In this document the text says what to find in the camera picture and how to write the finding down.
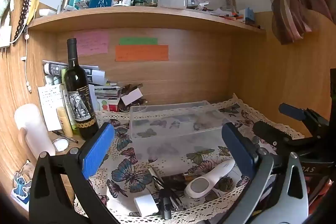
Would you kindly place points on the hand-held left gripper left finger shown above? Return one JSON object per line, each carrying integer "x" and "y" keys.
{"x": 98, "y": 150}

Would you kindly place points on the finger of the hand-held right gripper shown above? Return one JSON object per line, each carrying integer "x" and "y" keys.
{"x": 292, "y": 110}
{"x": 270, "y": 132}

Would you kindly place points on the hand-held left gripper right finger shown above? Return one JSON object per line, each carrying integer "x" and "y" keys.
{"x": 237, "y": 150}

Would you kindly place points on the white handheld massager device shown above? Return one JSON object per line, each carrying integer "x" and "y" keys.
{"x": 207, "y": 180}

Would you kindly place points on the brown marbled tube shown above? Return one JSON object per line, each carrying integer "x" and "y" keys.
{"x": 174, "y": 177}

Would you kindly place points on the clear plastic container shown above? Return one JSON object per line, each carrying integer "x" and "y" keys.
{"x": 174, "y": 121}

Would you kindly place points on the white charger plug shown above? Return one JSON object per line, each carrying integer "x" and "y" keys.
{"x": 145, "y": 205}

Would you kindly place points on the black clip tool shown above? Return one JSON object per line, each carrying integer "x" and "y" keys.
{"x": 166, "y": 204}

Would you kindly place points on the butterfly printed lace tablecloth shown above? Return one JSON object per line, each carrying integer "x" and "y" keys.
{"x": 126, "y": 169}

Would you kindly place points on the black pen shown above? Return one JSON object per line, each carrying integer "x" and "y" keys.
{"x": 64, "y": 136}

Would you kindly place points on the small round mirror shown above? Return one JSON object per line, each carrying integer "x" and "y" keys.
{"x": 60, "y": 144}

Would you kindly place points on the pale yellow tube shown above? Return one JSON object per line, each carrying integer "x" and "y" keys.
{"x": 65, "y": 121}

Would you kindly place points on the stack of papers and boxes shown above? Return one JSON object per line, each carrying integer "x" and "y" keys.
{"x": 107, "y": 95}

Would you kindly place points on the dark wine bottle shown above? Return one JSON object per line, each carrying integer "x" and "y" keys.
{"x": 77, "y": 98}

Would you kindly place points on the silver metal clip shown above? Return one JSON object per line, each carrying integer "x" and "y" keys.
{"x": 155, "y": 176}

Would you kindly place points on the white card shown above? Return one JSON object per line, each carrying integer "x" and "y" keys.
{"x": 132, "y": 97}

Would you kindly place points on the white handwritten note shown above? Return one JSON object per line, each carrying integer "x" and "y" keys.
{"x": 51, "y": 106}

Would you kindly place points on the white plastic bottle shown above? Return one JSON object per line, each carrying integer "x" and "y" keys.
{"x": 32, "y": 129}

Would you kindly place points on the blue cartoon sticker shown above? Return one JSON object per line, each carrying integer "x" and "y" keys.
{"x": 22, "y": 184}

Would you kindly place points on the rolled magazine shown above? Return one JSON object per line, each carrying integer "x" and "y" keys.
{"x": 56, "y": 69}

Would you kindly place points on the small blue box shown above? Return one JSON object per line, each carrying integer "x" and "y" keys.
{"x": 249, "y": 14}

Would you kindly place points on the orange sticky note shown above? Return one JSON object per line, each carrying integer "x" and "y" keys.
{"x": 141, "y": 53}

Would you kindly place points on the pink sticky note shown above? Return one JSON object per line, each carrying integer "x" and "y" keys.
{"x": 92, "y": 43}

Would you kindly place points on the green sticky note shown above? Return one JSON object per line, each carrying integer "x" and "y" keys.
{"x": 138, "y": 41}

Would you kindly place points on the reed diffuser sticks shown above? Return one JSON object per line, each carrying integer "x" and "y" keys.
{"x": 231, "y": 3}

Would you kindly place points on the wooden shelf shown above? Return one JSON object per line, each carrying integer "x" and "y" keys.
{"x": 147, "y": 18}

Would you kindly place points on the silver can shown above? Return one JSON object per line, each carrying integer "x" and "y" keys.
{"x": 66, "y": 1}

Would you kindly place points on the white rectangular case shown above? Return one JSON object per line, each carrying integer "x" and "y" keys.
{"x": 172, "y": 2}

